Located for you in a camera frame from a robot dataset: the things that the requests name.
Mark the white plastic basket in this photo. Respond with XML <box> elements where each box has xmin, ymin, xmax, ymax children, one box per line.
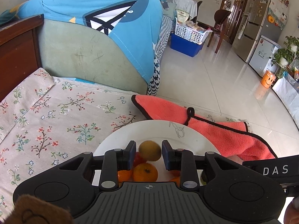
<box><xmin>174</xmin><ymin>21</ymin><xmax>212</xmax><ymax>45</ymax></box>

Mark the red cherry tomato two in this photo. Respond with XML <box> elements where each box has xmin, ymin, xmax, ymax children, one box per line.
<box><xmin>133</xmin><ymin>152</ymin><xmax>147</xmax><ymax>167</ymax></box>

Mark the orange tangerine four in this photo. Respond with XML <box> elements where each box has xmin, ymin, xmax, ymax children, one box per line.
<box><xmin>169</xmin><ymin>170</ymin><xmax>180</xmax><ymax>177</ymax></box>

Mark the green sofa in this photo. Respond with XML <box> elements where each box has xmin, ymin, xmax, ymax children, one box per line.
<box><xmin>38</xmin><ymin>18</ymin><xmax>149</xmax><ymax>94</ymax></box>

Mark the white floral plate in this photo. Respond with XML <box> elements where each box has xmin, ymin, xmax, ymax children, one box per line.
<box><xmin>92</xmin><ymin>120</ymin><xmax>242</xmax><ymax>187</ymax></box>

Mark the silver refrigerator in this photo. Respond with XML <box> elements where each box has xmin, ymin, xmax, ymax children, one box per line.
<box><xmin>236</xmin><ymin>0</ymin><xmax>289</xmax><ymax>63</ymax></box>

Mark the orange tangerine one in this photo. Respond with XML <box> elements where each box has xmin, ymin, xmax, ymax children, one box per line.
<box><xmin>118</xmin><ymin>169</ymin><xmax>133</xmax><ymax>183</ymax></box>

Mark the orange smiley bucket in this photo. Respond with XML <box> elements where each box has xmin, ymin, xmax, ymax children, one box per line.
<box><xmin>261</xmin><ymin>69</ymin><xmax>276</xmax><ymax>88</ymax></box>

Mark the blue shark cushion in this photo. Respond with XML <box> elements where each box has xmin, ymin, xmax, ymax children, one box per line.
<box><xmin>1</xmin><ymin>0</ymin><xmax>163</xmax><ymax>83</ymax></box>

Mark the wooden chair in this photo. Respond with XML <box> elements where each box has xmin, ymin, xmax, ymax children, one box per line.
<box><xmin>197</xmin><ymin>9</ymin><xmax>231</xmax><ymax>54</ymax></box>

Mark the orange tangerine two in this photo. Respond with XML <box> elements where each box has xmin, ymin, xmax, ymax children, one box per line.
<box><xmin>133</xmin><ymin>163</ymin><xmax>158</xmax><ymax>182</ymax></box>

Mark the blue storage bin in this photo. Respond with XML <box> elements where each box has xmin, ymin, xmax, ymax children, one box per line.
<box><xmin>170</xmin><ymin>33</ymin><xmax>204</xmax><ymax>58</ymax></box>

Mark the brown plush toy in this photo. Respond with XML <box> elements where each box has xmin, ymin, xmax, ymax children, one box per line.
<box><xmin>1</xmin><ymin>195</ymin><xmax>75</xmax><ymax>224</ymax></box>

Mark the potted green plant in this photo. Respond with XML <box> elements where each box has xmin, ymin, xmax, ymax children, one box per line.
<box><xmin>271</xmin><ymin>35</ymin><xmax>298</xmax><ymax>79</ymax></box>

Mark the houndstooth sofa blanket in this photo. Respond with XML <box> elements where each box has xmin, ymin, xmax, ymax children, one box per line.
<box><xmin>147</xmin><ymin>15</ymin><xmax>174</xmax><ymax>96</ymax></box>

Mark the orange tangerine five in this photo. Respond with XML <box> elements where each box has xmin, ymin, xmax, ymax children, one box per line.
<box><xmin>169</xmin><ymin>176</ymin><xmax>180</xmax><ymax>187</ymax></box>

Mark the floral tablecloth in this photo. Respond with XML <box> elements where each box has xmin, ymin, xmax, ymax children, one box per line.
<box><xmin>1</xmin><ymin>68</ymin><xmax>144</xmax><ymax>219</ymax></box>

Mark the white small fridge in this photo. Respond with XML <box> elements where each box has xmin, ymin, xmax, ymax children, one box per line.
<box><xmin>249</xmin><ymin>35</ymin><xmax>280</xmax><ymax>77</ymax></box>

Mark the green jujube four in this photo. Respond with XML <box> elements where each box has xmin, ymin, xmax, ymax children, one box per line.
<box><xmin>200</xmin><ymin>172</ymin><xmax>207</xmax><ymax>186</ymax></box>

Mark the brown kiwi two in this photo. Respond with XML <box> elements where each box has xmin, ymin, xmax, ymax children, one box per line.
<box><xmin>138</xmin><ymin>140</ymin><xmax>162</xmax><ymax>161</ymax></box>

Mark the pink towel black trim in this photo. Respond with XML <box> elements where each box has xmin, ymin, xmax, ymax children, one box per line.
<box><xmin>131</xmin><ymin>95</ymin><xmax>277</xmax><ymax>161</ymax></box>

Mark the person right hand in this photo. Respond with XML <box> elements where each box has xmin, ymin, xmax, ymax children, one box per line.
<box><xmin>284</xmin><ymin>197</ymin><xmax>299</xmax><ymax>224</ymax></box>

